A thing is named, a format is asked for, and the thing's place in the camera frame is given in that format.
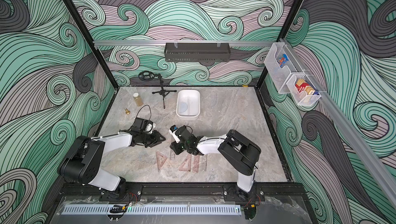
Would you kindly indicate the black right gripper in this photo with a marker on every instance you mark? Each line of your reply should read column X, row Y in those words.
column 180, row 145

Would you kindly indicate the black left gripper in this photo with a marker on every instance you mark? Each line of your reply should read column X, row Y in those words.
column 156, row 139

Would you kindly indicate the white plastic storage box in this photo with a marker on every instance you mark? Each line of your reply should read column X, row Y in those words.
column 193, row 97

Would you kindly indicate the clear semicircle protractor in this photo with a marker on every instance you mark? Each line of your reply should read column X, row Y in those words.
column 183, row 107

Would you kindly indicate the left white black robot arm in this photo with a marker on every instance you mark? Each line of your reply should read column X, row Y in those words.
column 82, row 162

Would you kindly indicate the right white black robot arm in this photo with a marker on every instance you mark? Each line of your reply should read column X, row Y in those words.
column 238, row 150

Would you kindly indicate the red box in bin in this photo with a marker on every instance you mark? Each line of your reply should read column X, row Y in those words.
column 302, row 85

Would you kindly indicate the long clear ruler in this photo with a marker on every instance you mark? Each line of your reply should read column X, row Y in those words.
column 203, row 163

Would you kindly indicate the pink set square left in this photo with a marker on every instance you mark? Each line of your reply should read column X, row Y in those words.
column 160, row 160

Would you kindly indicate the long pink ruler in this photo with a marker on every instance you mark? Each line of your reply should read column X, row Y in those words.
column 196, row 164

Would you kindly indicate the spice jar with white lid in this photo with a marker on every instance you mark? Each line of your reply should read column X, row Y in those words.
column 138, row 99

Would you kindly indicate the black tripod headphone stand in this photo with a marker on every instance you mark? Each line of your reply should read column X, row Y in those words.
column 149, row 76

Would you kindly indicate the blue red packet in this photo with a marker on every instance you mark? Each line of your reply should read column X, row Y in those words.
column 282, row 60

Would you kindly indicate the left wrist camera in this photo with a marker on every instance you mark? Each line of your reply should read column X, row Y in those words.
column 143, row 125

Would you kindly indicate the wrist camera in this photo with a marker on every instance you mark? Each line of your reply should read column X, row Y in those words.
column 143, row 125
column 172, row 131

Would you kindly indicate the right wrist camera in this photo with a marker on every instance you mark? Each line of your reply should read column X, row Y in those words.
column 172, row 131

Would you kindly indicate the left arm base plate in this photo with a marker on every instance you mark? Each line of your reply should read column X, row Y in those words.
column 120, row 193

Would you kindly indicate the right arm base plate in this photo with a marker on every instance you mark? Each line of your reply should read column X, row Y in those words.
column 244, row 194

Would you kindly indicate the white slotted cable duct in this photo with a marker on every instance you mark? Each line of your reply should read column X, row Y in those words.
column 155, row 209

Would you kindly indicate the black vertical frame post left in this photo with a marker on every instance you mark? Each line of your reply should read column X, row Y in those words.
column 88, row 38

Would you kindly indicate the black vertical frame post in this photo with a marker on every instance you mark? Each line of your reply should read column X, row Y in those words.
column 286, row 29
column 88, row 38

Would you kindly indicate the black vertical frame post right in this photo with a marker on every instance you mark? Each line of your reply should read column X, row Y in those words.
column 286, row 29

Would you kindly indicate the black front frame beam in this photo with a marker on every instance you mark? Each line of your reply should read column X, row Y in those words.
column 186, row 189

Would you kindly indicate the clear wall bin upper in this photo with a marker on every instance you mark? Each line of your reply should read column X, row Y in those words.
column 279, row 75

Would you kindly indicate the clear wall bin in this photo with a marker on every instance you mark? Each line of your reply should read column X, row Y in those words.
column 302, row 98
column 279, row 75

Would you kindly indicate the clear wall bin lower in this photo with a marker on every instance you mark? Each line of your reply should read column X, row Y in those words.
column 302, row 98

